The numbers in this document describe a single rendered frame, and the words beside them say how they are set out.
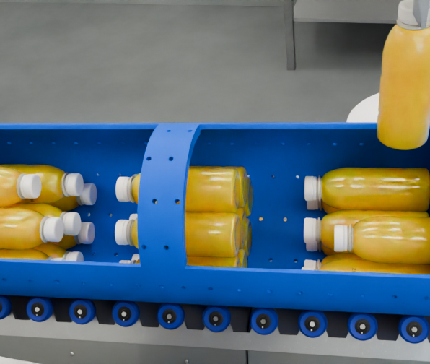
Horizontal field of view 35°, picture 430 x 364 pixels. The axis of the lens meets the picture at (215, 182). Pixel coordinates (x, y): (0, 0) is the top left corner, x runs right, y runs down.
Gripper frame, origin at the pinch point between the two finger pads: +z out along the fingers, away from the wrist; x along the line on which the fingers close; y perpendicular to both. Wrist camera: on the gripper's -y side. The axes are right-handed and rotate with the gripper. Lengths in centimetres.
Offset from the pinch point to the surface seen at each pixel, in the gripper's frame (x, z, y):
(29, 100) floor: 210, 145, -176
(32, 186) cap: -1, 28, -57
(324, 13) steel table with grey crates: 243, 116, -20
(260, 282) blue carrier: -14.2, 33.4, -19.2
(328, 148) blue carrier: 13.1, 30.4, -10.6
